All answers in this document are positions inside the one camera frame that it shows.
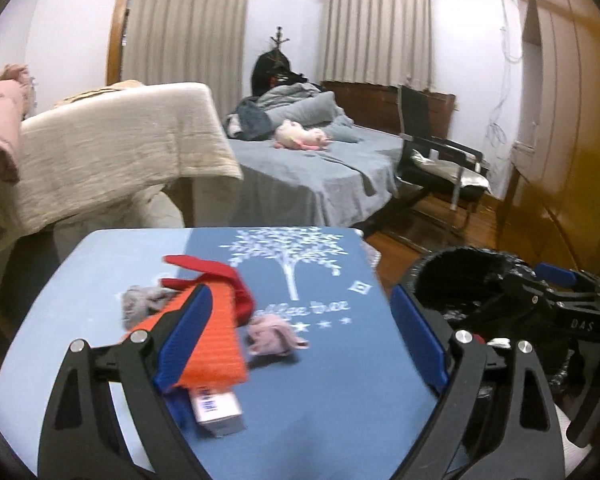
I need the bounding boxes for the grey quilted pad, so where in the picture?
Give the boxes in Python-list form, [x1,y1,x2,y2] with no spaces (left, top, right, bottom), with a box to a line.
[364,237,384,267]

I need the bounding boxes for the bed with grey sheet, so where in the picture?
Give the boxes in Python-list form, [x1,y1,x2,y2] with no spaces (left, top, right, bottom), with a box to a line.
[225,122,406,228]

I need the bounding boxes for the grey duvet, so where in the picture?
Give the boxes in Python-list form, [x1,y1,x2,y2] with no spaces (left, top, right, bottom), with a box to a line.
[252,84,356,143]

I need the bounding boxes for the red cloth bag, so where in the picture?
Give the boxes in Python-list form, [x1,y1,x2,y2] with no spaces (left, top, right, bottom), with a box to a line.
[161,255,257,328]

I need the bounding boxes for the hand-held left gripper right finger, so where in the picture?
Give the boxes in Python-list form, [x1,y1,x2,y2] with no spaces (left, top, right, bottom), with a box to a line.
[390,285,566,480]

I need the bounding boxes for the pink jacket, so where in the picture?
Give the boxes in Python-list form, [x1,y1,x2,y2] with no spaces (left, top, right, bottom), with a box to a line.
[0,64,33,186]

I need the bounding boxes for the wide beige curtain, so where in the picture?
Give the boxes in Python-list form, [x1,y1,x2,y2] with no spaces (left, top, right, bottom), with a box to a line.
[121,0,251,116]

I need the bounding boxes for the dark wooden headboard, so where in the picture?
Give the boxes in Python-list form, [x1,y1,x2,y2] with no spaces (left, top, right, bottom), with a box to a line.
[321,80,456,141]

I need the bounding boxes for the beige blanket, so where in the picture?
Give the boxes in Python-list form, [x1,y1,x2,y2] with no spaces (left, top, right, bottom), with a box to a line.
[0,81,245,261]

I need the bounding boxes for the pink plush toy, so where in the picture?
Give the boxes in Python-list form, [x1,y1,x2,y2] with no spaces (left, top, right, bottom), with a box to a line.
[274,120,328,152]

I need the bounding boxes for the small white blue box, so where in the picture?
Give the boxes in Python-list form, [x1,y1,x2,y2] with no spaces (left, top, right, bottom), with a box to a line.
[190,385,246,438]

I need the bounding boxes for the orange foam net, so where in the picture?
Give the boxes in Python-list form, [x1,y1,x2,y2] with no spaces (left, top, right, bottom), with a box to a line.
[130,282,248,391]

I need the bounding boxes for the white wall cables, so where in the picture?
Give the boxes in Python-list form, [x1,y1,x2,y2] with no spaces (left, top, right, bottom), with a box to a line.
[485,0,523,146]

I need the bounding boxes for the pink tissue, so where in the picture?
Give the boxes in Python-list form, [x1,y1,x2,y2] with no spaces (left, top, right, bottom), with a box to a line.
[245,314,309,359]

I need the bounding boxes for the tan cloth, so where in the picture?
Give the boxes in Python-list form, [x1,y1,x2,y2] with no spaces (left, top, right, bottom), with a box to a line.
[55,80,146,108]

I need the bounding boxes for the wooden wardrobe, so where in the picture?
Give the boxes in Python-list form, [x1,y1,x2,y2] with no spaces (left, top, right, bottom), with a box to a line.
[497,0,600,301]

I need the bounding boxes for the black lined trash bin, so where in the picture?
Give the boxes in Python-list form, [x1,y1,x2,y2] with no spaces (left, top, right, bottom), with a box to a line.
[399,247,581,396]

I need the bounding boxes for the silver cushion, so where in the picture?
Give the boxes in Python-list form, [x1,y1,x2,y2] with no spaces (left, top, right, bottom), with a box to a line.
[411,150,491,193]

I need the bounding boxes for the grey cloth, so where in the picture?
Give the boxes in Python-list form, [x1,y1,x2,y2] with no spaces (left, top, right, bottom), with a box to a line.
[120,285,173,331]

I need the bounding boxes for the dark wooden coat rack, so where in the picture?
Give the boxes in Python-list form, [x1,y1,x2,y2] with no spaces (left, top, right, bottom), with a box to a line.
[269,25,291,68]

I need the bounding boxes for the black metal-frame chair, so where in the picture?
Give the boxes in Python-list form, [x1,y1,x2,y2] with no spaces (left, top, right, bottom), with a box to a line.
[380,84,491,251]

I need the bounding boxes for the blue tree-print tablecloth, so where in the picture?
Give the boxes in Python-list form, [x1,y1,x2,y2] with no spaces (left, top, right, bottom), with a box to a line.
[0,226,453,480]

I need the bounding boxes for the wooden window frame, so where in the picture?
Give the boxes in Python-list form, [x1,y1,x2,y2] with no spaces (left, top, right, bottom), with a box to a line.
[106,0,138,86]

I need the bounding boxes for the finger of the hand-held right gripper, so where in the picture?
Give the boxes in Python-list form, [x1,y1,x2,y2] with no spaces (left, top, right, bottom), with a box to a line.
[535,262,600,291]
[477,275,563,331]

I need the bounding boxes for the narrow beige curtain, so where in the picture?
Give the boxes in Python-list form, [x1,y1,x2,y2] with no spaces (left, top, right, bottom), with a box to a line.
[317,0,436,92]

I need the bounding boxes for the dark clothes pile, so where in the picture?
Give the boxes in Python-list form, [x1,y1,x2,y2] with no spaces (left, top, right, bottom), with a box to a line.
[224,99,273,141]

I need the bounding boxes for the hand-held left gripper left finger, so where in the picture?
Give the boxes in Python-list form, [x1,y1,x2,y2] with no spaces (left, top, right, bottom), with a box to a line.
[37,282,215,480]

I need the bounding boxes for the black coat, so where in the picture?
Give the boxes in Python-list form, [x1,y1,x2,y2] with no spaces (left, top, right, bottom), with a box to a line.
[251,52,311,98]

